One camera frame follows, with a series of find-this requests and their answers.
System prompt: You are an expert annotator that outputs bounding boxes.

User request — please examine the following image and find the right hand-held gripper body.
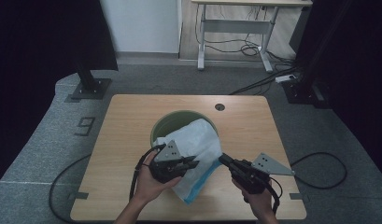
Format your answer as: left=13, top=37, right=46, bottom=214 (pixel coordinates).
left=228, top=151, right=296, bottom=196

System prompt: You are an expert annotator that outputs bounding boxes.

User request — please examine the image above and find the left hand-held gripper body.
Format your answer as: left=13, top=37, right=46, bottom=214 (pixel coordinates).
left=149, top=139, right=190, bottom=184

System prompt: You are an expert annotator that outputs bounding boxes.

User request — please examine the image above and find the white plastic bag blue edge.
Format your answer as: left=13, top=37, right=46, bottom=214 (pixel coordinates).
left=152, top=118, right=224, bottom=206

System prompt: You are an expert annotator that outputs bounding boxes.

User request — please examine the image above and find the green plastic bin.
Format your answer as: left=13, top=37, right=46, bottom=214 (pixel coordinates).
left=149, top=109, right=219, bottom=147

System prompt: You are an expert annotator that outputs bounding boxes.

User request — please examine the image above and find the person's right hand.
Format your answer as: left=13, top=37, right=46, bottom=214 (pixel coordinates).
left=232, top=179, right=277, bottom=220

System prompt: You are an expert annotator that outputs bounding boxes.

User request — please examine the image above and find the person's left hand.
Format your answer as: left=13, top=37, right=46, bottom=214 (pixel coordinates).
left=134, top=150, right=184, bottom=205

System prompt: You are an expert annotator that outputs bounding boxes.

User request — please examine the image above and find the white power strip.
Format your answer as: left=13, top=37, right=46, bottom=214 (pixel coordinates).
left=275, top=74, right=297, bottom=84

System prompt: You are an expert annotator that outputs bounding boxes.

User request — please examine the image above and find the black metal stand large base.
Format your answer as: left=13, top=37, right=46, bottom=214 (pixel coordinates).
left=281, top=0, right=333, bottom=109

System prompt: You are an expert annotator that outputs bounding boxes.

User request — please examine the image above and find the black metal stand square base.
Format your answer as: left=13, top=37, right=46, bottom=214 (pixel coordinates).
left=70, top=60, right=113, bottom=101

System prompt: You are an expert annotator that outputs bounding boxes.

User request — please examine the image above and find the white desk with metal legs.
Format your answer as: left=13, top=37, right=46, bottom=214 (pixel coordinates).
left=191, top=0, right=314, bottom=74

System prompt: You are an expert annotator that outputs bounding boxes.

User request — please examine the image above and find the black curtain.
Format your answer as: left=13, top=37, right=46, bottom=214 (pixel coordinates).
left=0, top=0, right=120, bottom=189
left=295, top=0, right=382, bottom=173

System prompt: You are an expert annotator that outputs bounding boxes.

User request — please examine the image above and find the left hand-held gripper cable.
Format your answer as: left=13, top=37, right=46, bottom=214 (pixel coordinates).
left=128, top=144, right=167, bottom=202

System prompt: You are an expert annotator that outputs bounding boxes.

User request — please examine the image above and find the hand-held gripper cable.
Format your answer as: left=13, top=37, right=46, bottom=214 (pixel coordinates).
left=128, top=144, right=167, bottom=202
left=265, top=175, right=282, bottom=217

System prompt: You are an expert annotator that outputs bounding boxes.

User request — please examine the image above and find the right hand-held gripper cable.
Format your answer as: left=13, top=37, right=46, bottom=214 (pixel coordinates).
left=265, top=175, right=282, bottom=217

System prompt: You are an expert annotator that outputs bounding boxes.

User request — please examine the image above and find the black cables to power strip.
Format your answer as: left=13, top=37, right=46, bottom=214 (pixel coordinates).
left=228, top=65, right=302, bottom=96

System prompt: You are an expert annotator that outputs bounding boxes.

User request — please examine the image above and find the black looped floor cable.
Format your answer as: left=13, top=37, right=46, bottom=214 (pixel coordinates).
left=289, top=151, right=348, bottom=190

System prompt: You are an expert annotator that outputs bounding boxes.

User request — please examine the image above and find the black cable bundle under desk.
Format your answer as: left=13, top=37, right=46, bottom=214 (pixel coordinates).
left=194, top=4, right=300, bottom=64

